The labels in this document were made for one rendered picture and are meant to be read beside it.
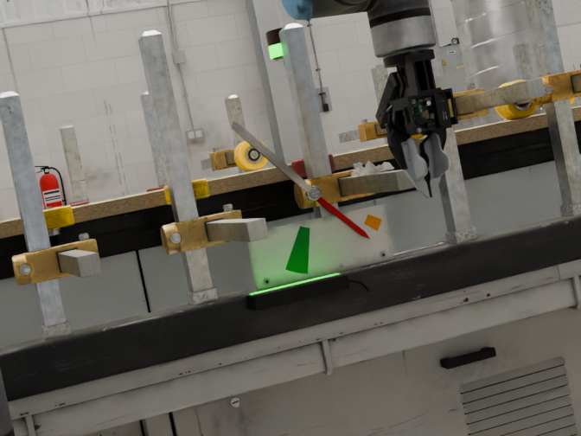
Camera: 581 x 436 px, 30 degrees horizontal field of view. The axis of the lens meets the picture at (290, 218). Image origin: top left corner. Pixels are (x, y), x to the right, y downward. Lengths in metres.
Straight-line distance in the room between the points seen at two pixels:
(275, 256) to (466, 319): 0.40
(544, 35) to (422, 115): 0.61
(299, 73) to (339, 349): 0.49
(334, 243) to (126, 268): 0.40
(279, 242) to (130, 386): 0.35
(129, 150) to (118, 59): 0.76
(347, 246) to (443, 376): 0.49
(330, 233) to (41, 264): 0.50
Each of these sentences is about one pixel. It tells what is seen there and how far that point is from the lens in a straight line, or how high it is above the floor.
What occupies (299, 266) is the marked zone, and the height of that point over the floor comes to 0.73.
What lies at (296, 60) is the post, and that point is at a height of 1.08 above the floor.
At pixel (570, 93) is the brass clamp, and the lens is 2.13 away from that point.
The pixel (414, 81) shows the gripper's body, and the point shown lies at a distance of 1.55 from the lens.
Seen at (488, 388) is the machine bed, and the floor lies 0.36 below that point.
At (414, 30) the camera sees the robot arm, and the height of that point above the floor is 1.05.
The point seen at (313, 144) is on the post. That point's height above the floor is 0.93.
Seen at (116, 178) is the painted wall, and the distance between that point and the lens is 9.16.
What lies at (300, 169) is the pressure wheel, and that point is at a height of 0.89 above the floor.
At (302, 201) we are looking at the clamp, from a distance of 1.89.
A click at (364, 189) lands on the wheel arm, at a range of 1.80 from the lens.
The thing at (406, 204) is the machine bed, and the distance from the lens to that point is 2.20.
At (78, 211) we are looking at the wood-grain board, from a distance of 2.00.
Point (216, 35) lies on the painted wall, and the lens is 9.53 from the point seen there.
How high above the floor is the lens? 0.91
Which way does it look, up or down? 3 degrees down
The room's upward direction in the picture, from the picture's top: 11 degrees counter-clockwise
